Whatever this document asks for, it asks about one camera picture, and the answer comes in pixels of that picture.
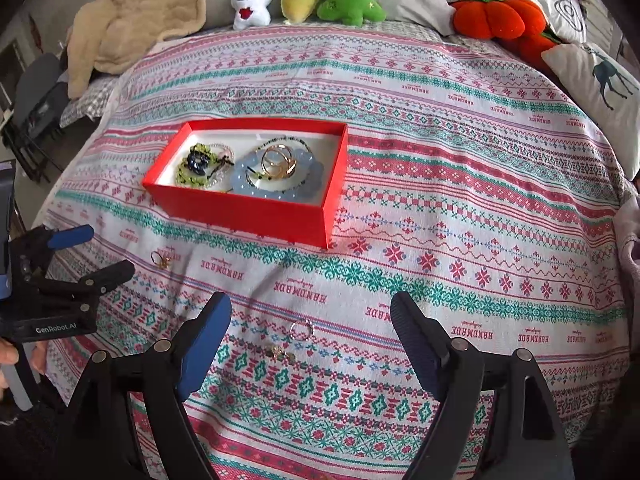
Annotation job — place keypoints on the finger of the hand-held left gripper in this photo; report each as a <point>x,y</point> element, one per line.
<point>112,272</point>
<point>72,236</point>

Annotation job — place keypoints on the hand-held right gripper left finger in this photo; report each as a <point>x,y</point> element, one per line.
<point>200,355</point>

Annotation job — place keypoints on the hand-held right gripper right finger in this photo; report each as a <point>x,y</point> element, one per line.
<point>415,345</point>

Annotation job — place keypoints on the small gold earring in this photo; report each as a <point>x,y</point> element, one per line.
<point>280,354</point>

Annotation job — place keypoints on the black hair claw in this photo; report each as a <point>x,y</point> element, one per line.
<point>197,164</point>

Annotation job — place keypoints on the red cardboard box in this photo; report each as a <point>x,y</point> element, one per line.
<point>250,215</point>

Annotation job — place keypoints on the gold knot ornament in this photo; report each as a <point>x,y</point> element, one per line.
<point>275,157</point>

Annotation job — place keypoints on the person's left hand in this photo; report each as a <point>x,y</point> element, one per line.
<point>7,360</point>

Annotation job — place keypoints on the patterned knit-print bed cloth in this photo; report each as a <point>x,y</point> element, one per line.
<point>450,210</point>

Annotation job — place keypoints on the grey checked bed sheet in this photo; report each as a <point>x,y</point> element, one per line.
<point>92,95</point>

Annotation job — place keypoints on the dark folding chair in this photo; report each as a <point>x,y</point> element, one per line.
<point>40,95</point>

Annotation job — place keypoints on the beige fleece blanket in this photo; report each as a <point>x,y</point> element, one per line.
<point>125,20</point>

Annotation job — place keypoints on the white bunny plush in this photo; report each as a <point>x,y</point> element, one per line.
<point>252,0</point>

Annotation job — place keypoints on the white deer-print pillow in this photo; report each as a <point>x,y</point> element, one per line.
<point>590,90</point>

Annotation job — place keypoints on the small orange plush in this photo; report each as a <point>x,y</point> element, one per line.
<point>530,47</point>

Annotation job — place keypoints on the orange pumpkin plush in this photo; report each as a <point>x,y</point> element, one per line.
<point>485,17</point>

